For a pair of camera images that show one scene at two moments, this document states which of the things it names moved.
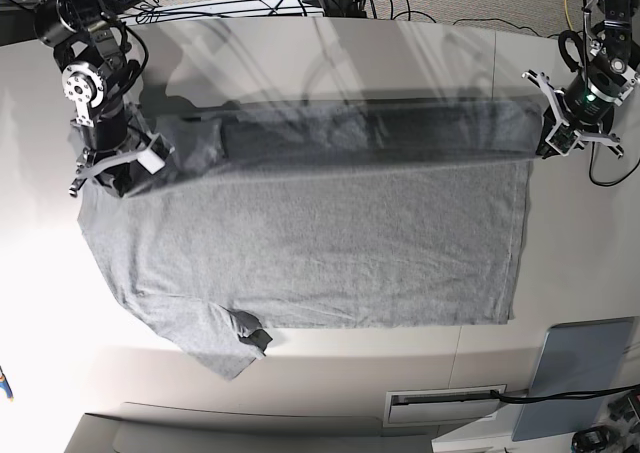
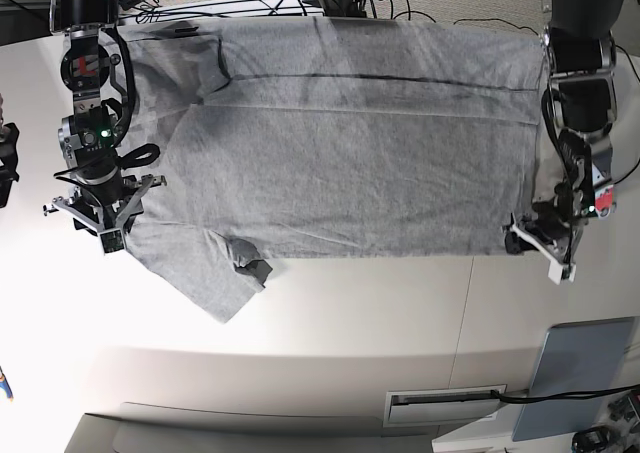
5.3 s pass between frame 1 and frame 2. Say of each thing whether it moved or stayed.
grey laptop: stayed
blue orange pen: stayed
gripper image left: moved
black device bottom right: stayed
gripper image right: moved
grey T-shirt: moved
